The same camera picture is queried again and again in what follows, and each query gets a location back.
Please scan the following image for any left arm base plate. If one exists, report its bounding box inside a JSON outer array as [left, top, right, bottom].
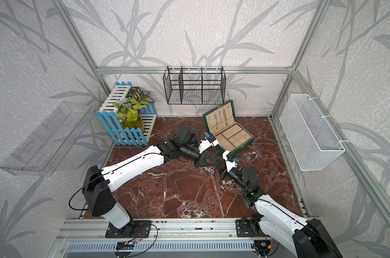
[[105, 220, 152, 239]]

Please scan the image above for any white mesh basket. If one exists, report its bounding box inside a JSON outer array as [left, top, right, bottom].
[[279, 94, 345, 171]]

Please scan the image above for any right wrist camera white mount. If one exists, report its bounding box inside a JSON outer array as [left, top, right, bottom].
[[222, 151, 238, 173]]

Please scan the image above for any clear acrylic wall shelf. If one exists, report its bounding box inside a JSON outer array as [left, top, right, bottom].
[[0, 102, 95, 176]]

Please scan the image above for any artificial plant in amber vase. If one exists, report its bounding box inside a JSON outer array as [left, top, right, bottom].
[[112, 87, 154, 132]]

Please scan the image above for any aluminium front rail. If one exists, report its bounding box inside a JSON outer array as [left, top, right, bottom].
[[56, 218, 239, 241]]

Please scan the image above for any black wire basket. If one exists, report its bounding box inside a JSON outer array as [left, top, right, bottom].
[[163, 67, 226, 105]]

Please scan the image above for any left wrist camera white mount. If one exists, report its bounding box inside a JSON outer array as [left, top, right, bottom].
[[198, 133, 219, 153]]

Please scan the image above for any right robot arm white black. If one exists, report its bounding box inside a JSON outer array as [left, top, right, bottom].
[[216, 160, 342, 258]]

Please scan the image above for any green jewelry box beige lining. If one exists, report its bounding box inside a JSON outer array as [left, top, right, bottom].
[[203, 100, 255, 154]]

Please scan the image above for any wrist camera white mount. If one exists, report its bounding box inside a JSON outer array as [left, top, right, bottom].
[[222, 151, 238, 173], [198, 133, 219, 153]]

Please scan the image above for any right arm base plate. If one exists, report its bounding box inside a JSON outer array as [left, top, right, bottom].
[[235, 218, 265, 237]]

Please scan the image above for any blue white picket fence planter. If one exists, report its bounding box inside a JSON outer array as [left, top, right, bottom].
[[96, 82, 157, 146]]

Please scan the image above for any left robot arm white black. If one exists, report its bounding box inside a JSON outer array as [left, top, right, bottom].
[[81, 126, 219, 230]]

